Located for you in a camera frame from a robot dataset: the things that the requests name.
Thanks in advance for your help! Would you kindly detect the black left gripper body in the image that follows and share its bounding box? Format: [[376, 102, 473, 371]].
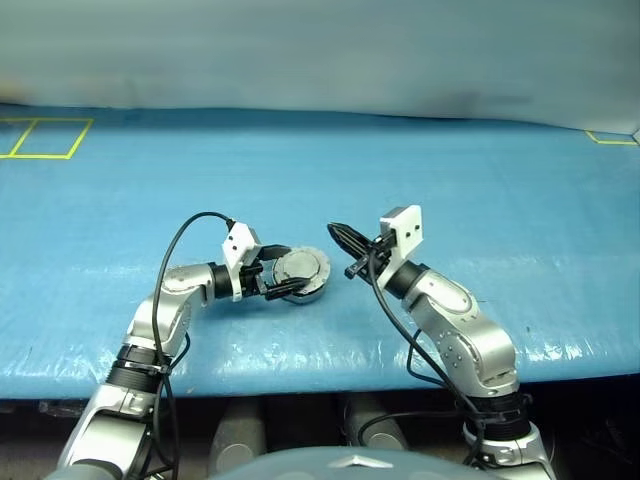
[[240, 259, 272, 300]]

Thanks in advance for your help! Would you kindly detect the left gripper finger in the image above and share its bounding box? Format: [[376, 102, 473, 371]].
[[264, 280, 308, 302], [255, 243, 294, 263]]

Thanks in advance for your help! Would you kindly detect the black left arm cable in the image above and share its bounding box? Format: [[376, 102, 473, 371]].
[[147, 211, 237, 480]]

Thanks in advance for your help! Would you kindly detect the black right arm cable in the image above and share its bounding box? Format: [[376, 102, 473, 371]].
[[355, 249, 489, 469]]

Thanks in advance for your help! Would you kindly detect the blue-grey robot torso with logo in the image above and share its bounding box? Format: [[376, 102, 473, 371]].
[[211, 446, 482, 480]]

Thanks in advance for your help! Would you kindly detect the round grey metal disc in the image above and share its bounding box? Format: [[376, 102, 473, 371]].
[[270, 245, 332, 294]]

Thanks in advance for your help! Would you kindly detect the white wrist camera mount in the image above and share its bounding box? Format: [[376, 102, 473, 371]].
[[220, 221, 264, 302], [378, 204, 424, 292]]

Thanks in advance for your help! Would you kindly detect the grey rounded cylinder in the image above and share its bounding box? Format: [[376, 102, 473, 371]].
[[208, 399, 267, 472], [344, 394, 409, 452]]

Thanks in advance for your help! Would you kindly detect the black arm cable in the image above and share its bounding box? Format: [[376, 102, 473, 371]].
[[147, 211, 237, 480], [355, 249, 489, 469]]

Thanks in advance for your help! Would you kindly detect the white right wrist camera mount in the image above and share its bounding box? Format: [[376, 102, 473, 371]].
[[378, 204, 424, 292]]

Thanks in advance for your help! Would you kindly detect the blue foam table sheet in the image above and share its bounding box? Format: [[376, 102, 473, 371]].
[[0, 102, 640, 401]]

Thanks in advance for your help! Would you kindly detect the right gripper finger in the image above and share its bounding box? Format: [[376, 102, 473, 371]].
[[327, 222, 375, 249], [327, 224, 373, 259]]

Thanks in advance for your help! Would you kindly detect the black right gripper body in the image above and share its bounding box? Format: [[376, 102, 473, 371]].
[[344, 231, 397, 280]]

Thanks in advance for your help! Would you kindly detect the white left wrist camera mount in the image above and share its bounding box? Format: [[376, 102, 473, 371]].
[[220, 221, 264, 302]]

